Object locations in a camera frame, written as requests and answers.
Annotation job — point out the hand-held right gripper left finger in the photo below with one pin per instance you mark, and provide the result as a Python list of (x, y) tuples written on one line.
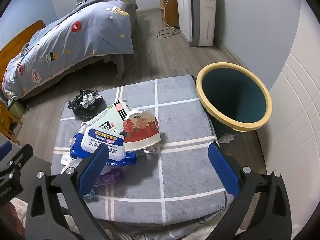
[(92, 166)]

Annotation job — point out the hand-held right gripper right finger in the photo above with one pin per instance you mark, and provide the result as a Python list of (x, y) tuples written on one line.
[(223, 171)]

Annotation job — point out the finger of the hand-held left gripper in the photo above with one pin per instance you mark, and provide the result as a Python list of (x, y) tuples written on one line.
[(5, 151), (21, 156)]

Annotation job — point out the purple bottle with white cap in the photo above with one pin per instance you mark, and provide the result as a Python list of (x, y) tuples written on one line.
[(111, 178)]

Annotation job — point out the blue wet wipes pack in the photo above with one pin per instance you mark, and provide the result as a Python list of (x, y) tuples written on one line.
[(105, 142)]

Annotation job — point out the teal bin with yellow rim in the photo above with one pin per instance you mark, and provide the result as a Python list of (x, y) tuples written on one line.
[(232, 97)]

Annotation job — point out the white fluffy cloth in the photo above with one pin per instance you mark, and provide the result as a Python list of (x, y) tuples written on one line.
[(20, 212)]

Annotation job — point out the wooden chair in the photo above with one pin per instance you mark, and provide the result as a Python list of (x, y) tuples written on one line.
[(7, 125)]

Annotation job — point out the blue face mask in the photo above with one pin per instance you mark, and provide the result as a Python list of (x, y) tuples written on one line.
[(90, 194)]

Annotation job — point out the small white packet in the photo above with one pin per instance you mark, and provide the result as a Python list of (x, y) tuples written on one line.
[(228, 138)]

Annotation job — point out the grey checked mat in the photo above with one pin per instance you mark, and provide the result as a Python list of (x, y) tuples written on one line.
[(185, 170)]

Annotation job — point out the pale green box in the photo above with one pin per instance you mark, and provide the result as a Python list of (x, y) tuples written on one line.
[(17, 108)]

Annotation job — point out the white and green box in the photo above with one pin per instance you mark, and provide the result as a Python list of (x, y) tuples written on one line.
[(110, 117)]

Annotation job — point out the black plastic bag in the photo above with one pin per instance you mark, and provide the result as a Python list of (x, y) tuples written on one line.
[(82, 111)]

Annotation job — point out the red floral paper bowl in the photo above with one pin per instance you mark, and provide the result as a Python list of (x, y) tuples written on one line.
[(140, 130)]

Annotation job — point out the crumpled silver wrapper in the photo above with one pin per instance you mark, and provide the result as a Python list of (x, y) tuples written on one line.
[(90, 98)]

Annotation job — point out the white panelled door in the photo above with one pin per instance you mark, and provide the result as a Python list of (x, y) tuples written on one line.
[(295, 130)]

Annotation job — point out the wooden bed headboard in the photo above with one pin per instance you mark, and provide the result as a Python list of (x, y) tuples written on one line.
[(17, 42)]

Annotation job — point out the printed blue blanket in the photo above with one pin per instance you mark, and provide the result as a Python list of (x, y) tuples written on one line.
[(75, 42)]

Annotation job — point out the white air purifier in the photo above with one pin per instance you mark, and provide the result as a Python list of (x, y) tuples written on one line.
[(197, 15)]

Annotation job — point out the wooden cabinet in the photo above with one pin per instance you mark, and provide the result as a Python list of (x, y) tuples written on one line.
[(173, 12)]

